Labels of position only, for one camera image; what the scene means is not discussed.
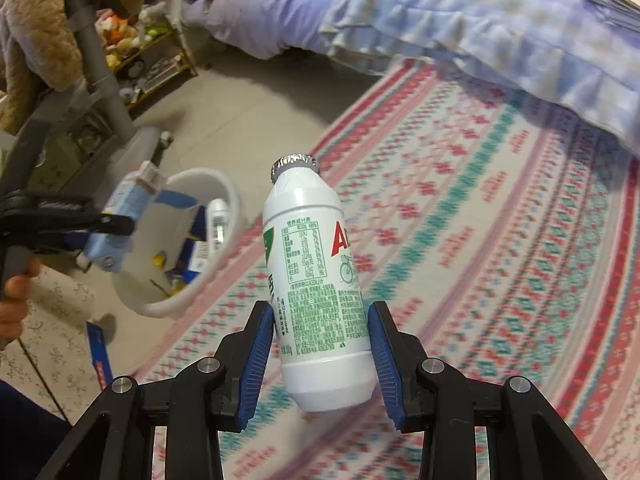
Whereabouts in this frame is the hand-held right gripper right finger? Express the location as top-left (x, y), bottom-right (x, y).
top-left (367, 301), bottom-right (608, 480)

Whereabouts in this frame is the small white labelled bottle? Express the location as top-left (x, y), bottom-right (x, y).
top-left (206, 199), bottom-right (231, 256)

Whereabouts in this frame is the patterned woven rug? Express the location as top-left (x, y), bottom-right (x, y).
top-left (132, 57), bottom-right (640, 480)

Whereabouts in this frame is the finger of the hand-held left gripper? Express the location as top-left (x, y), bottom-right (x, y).
top-left (35, 213), bottom-right (137, 256)

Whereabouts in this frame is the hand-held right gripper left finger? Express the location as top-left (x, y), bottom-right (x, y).
top-left (35, 300), bottom-right (276, 480)

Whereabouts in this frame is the blue cardboard box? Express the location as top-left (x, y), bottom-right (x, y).
top-left (175, 207), bottom-right (221, 283)

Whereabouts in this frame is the purple bedsheet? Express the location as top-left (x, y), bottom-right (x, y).
top-left (182, 0), bottom-right (361, 68)

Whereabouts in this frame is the white drink bottle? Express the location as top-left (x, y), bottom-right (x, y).
top-left (261, 152), bottom-right (376, 413)

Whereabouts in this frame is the brown plush bear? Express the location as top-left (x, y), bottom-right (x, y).
top-left (0, 0), bottom-right (161, 136)

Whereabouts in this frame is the pile of small plush toys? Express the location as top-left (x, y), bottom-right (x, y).
top-left (97, 2), bottom-right (168, 68)

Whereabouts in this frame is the person's dark blue trouser leg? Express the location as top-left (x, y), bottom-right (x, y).
top-left (0, 380), bottom-right (71, 480)

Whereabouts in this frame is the person's left hand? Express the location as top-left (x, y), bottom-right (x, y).
top-left (0, 260), bottom-right (43, 351)

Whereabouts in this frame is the wooden shelf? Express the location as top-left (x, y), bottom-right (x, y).
top-left (107, 25), bottom-right (198, 111)

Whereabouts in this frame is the blue plaid blanket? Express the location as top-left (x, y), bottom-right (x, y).
top-left (320, 0), bottom-right (640, 161)

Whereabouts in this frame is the white plastic bucket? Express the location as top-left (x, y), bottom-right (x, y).
top-left (112, 167), bottom-right (242, 318)

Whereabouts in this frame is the blue drink carton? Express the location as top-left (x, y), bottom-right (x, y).
top-left (82, 160), bottom-right (168, 273)

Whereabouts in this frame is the grey chair pole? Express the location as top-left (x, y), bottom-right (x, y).
top-left (62, 0), bottom-right (136, 141)

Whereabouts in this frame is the thin black cable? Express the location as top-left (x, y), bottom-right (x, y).
top-left (17, 337), bottom-right (68, 421)

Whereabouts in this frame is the floral beige mat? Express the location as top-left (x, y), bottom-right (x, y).
top-left (0, 265), bottom-right (146, 411)

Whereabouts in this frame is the white wheeled chair base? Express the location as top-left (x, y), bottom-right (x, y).
top-left (115, 125), bottom-right (173, 186)

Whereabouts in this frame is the blue printed strip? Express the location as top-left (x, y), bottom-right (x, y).
top-left (85, 321), bottom-right (113, 391)

